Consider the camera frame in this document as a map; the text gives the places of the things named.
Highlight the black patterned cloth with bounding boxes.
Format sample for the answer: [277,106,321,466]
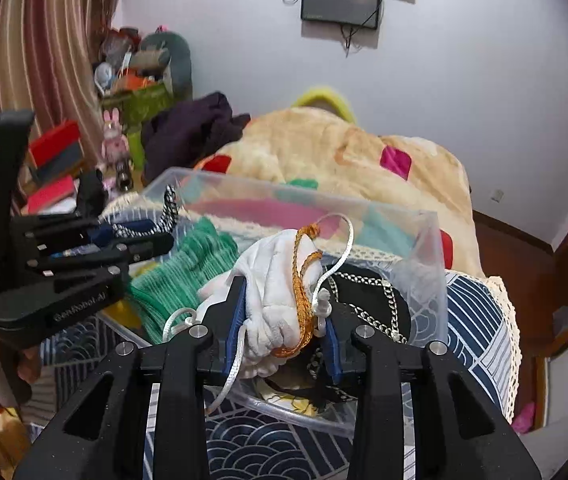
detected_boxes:
[255,264,411,416]

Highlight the white drawstring pouch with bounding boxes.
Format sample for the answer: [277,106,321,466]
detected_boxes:
[161,211,355,416]

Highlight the green knitted cloth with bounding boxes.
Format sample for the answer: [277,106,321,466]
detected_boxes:
[127,217,239,344]

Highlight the clear plastic storage box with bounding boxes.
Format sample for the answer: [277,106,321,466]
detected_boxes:
[98,166,449,438]

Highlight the pink bunny doll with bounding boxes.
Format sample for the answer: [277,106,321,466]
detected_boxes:
[101,107,130,169]

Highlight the red flat box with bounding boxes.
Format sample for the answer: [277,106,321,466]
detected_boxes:
[28,120,81,169]

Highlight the dark purple clothing pile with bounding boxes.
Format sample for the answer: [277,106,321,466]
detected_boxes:
[141,91,251,183]

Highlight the blue white patterned bedspread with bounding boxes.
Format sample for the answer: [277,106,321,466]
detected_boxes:
[27,271,521,479]

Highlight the green cardboard box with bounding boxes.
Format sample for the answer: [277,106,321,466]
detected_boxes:
[101,84,174,170]

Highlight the beige plush blanket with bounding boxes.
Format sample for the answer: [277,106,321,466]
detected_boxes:
[196,107,484,278]

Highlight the grey green plush toy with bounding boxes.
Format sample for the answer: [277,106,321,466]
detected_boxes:
[129,30,193,100]

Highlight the pink plush toy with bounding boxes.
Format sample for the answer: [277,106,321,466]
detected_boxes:
[512,402,536,434]

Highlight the striped pink brown curtain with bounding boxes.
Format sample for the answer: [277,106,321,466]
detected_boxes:
[0,0,118,164]

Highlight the yellow green pillow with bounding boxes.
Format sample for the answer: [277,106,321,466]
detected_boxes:
[293,86,357,125]

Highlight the small wall monitor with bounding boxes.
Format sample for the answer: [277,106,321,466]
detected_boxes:
[300,0,381,29]

